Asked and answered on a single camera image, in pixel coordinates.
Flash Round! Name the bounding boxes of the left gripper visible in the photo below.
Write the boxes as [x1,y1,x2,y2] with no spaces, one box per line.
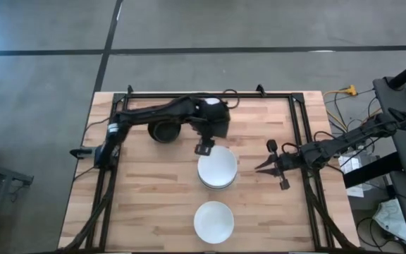
[195,105,231,157]

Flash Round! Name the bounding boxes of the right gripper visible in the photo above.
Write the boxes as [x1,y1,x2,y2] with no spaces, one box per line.
[254,140,303,191]

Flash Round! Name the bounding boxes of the black bowl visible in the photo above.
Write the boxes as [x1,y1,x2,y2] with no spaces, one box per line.
[147,119,182,144]

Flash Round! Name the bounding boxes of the light gray bowl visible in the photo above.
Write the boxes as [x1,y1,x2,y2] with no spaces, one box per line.
[197,172,238,192]

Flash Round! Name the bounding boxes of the white papers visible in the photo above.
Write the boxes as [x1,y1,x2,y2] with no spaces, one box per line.
[339,157,366,198]

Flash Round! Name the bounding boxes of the black desk leg beam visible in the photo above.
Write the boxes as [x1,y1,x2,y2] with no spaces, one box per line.
[343,151,401,189]

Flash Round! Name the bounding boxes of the yellow power plug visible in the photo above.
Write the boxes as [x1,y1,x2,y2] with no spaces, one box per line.
[343,84,359,97]

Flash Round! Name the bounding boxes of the white plastic bag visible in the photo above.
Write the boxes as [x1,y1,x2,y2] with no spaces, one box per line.
[371,198,406,244]

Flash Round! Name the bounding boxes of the gray metal stand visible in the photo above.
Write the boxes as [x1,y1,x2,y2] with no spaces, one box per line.
[0,158,35,254]

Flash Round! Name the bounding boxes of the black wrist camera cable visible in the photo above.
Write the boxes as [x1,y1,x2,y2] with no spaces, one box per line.
[281,130,336,157]
[222,88,241,109]

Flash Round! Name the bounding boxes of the black aluminium table frame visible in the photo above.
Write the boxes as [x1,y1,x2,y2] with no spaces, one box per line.
[56,84,362,254]

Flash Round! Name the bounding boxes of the yellow extension cord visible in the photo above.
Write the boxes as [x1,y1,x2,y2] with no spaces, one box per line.
[323,89,352,128]

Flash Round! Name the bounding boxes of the thin black power cable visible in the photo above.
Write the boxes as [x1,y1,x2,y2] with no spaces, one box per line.
[71,165,97,183]

